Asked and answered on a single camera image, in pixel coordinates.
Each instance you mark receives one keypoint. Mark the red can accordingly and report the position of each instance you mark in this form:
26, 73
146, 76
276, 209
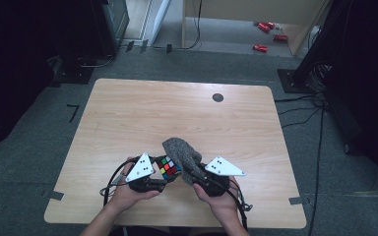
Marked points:
260, 48
271, 25
280, 37
264, 27

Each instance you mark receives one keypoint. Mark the grey floor tape strip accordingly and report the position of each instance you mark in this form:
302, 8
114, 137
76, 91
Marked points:
296, 200
54, 195

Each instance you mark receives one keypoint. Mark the light wooden partition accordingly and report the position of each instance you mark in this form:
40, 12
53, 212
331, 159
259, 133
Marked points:
242, 8

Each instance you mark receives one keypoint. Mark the person's right hand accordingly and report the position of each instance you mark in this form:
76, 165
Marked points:
224, 206

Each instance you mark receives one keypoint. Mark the grey round table grommet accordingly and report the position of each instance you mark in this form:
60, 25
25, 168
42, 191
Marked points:
218, 97

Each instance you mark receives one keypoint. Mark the dark glass cabinet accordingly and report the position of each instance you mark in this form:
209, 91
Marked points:
111, 26

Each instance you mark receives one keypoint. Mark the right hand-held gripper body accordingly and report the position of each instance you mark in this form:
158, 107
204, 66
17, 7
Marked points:
221, 168

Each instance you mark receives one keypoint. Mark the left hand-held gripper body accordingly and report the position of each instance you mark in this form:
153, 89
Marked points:
141, 168

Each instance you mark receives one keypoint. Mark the grey fluffy cloth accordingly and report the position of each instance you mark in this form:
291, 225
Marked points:
183, 154

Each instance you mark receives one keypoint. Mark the white board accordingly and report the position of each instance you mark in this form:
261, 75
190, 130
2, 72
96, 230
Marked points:
160, 19

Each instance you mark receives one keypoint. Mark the black curtain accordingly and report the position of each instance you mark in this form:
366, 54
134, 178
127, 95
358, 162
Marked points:
19, 65
367, 82

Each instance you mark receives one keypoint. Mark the person's left hand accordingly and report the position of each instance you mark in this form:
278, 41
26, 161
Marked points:
124, 196

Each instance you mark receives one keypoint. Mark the black puzzle cube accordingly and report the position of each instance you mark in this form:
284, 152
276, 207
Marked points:
168, 167

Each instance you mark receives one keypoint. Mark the black stand base plate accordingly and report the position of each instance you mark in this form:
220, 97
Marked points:
290, 82
74, 73

